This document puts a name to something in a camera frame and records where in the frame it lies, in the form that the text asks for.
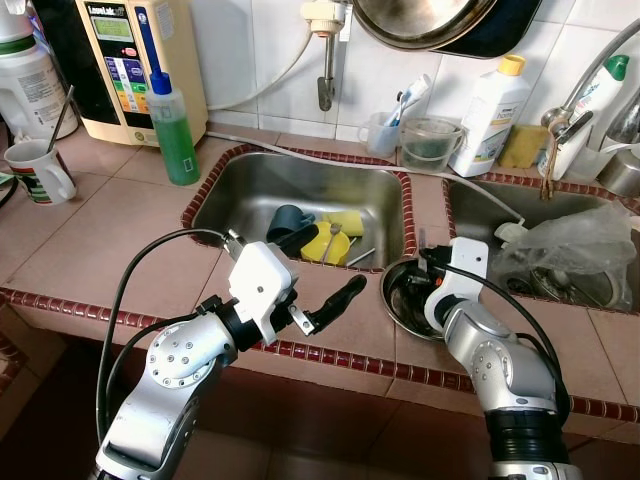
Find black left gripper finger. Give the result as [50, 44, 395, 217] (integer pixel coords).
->
[272, 224, 321, 259]
[306, 275, 368, 334]

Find blue rabbit mug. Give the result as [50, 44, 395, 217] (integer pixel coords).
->
[267, 204, 316, 247]

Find steel bowl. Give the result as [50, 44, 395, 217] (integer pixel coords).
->
[378, 257, 451, 343]

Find steel kitchen faucet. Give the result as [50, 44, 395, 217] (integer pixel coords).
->
[540, 18, 640, 146]

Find yellow sponge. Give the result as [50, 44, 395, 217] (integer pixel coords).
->
[498, 122, 551, 171]
[322, 210, 366, 238]

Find steel sink basin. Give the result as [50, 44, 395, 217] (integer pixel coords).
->
[182, 145, 416, 273]
[440, 175, 640, 313]

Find green scouring pad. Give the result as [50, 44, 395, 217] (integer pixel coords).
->
[405, 135, 456, 169]

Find clear plastic cup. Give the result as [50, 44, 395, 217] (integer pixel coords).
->
[358, 110, 403, 158]

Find clear plastic bag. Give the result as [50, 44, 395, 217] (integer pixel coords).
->
[490, 200, 639, 306]

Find clear plastic tub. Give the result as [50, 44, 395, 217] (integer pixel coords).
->
[398, 115, 466, 173]

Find brown rubber band bundle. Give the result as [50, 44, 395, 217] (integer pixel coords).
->
[538, 130, 561, 203]

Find green liquid bottle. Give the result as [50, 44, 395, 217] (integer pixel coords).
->
[145, 68, 201, 187]

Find white yellow-capped bottle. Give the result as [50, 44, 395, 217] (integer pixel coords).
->
[450, 53, 531, 179]

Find blue toothbrush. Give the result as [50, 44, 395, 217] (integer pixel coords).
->
[385, 85, 413, 129]

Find white toothbrush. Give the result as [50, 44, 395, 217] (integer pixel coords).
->
[395, 72, 433, 126]

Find beige water ionizer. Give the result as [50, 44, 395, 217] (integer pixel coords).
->
[35, 0, 209, 148]

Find steel cup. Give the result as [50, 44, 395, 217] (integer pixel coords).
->
[598, 148, 640, 199]

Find clear plastic jug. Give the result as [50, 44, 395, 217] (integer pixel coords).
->
[580, 132, 640, 161]

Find steel wok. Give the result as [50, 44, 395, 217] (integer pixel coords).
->
[350, 0, 501, 53]

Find white printed mug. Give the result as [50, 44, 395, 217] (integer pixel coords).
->
[3, 138, 78, 206]

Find thin steel spoon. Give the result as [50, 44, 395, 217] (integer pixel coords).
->
[45, 85, 77, 156]

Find white plastic jug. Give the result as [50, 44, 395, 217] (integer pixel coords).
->
[0, 0, 79, 141]

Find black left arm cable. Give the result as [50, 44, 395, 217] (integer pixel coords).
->
[95, 227, 236, 446]

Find white wall hose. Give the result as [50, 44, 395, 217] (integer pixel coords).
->
[205, 25, 319, 113]

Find steel wall tap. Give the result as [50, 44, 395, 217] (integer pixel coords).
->
[300, 0, 351, 113]

